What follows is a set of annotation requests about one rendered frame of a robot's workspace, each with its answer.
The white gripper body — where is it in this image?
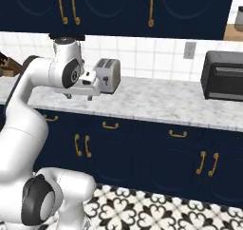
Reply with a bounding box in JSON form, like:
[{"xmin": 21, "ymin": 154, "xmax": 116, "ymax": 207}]
[{"xmin": 60, "ymin": 79, "xmax": 103, "ymax": 98}]

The silver toaster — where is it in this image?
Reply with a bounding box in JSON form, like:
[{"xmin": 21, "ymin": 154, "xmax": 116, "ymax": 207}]
[{"xmin": 93, "ymin": 58, "xmax": 122, "ymax": 95}]

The black toaster oven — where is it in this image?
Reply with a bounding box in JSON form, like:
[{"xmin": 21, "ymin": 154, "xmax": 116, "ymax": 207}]
[{"xmin": 200, "ymin": 50, "xmax": 243, "ymax": 103}]

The navy drawer front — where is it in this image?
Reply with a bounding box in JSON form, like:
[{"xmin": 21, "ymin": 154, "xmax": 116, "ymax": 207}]
[
  {"xmin": 83, "ymin": 112, "xmax": 144, "ymax": 140},
  {"xmin": 207, "ymin": 126, "xmax": 243, "ymax": 152},
  {"xmin": 33, "ymin": 107, "xmax": 84, "ymax": 134},
  {"xmin": 141, "ymin": 119, "xmax": 209, "ymax": 147}
]

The navy base cupboard door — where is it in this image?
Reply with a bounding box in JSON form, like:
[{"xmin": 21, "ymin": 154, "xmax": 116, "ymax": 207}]
[
  {"xmin": 83, "ymin": 133, "xmax": 144, "ymax": 189},
  {"xmin": 141, "ymin": 142, "xmax": 209, "ymax": 200},
  {"xmin": 207, "ymin": 147, "xmax": 243, "ymax": 209},
  {"xmin": 32, "ymin": 128, "xmax": 84, "ymax": 175}
]

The brown wooden block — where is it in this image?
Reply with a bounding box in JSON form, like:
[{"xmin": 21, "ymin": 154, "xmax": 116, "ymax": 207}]
[{"xmin": 0, "ymin": 51, "xmax": 24, "ymax": 78}]

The wooden shelf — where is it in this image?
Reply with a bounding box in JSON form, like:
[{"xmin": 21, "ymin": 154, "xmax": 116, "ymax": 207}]
[{"xmin": 223, "ymin": 24, "xmax": 243, "ymax": 42}]

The grey jar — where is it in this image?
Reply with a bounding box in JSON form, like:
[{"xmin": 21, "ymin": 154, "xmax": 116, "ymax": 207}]
[{"xmin": 234, "ymin": 6, "xmax": 243, "ymax": 33}]

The brass drawer handle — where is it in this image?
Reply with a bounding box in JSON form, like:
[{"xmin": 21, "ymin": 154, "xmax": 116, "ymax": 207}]
[
  {"xmin": 168, "ymin": 129, "xmax": 188, "ymax": 139},
  {"xmin": 43, "ymin": 114, "xmax": 60, "ymax": 123},
  {"xmin": 102, "ymin": 121, "xmax": 121, "ymax": 130}
]

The brass base cupboard handle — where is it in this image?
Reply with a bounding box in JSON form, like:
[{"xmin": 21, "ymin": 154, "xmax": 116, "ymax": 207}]
[
  {"xmin": 196, "ymin": 150, "xmax": 207, "ymax": 176},
  {"xmin": 207, "ymin": 152, "xmax": 220, "ymax": 178},
  {"xmin": 84, "ymin": 134, "xmax": 93, "ymax": 159},
  {"xmin": 74, "ymin": 133, "xmax": 83, "ymax": 158}
]

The brass wall cupboard handle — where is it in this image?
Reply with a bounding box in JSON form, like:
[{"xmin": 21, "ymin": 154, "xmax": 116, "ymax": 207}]
[
  {"xmin": 57, "ymin": 0, "xmax": 69, "ymax": 26},
  {"xmin": 147, "ymin": 0, "xmax": 157, "ymax": 28},
  {"xmin": 70, "ymin": 0, "xmax": 81, "ymax": 27}
]

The navy wall cupboard door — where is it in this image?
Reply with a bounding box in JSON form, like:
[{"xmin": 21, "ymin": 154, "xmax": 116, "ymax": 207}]
[
  {"xmin": 0, "ymin": 0, "xmax": 69, "ymax": 34},
  {"xmin": 68, "ymin": 0, "xmax": 146, "ymax": 37},
  {"xmin": 145, "ymin": 0, "xmax": 237, "ymax": 41}
]

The grey wall socket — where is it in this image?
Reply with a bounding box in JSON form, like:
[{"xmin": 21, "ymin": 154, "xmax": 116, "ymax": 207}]
[{"xmin": 183, "ymin": 41, "xmax": 197, "ymax": 60}]

